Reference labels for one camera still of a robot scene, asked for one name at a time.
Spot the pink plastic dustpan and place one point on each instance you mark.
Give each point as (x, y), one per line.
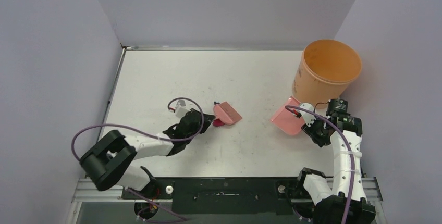
(286, 121)

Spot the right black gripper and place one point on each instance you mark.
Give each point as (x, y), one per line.
(311, 129)

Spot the silver base bolt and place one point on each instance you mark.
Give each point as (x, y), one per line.
(169, 189)

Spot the pink hand brush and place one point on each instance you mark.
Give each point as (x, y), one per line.
(226, 113)

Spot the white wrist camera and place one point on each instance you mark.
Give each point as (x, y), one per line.
(180, 108)
(306, 111)

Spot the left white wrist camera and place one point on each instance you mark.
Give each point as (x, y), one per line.
(180, 108)

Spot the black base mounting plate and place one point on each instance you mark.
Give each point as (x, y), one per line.
(230, 195)

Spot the orange plastic bucket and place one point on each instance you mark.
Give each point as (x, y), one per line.
(326, 69)

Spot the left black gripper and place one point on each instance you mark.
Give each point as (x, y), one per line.
(207, 120)

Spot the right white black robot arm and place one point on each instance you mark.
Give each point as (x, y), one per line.
(345, 201)

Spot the magenta paper scrap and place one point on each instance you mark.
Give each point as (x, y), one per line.
(217, 123)

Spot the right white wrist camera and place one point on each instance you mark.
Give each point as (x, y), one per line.
(306, 111)

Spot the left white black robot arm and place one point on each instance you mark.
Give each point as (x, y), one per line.
(109, 161)

